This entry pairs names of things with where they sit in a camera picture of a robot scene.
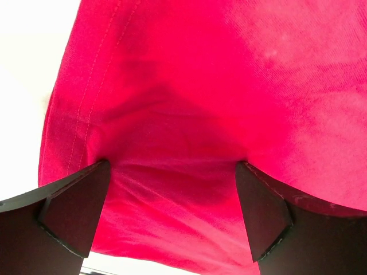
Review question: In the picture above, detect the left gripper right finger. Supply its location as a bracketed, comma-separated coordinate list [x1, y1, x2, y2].
[236, 162, 366, 275]

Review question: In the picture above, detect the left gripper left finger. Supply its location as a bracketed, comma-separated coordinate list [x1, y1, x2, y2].
[1, 160, 111, 274]

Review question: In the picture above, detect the crimson red t shirt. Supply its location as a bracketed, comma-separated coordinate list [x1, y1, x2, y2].
[38, 1, 366, 274]

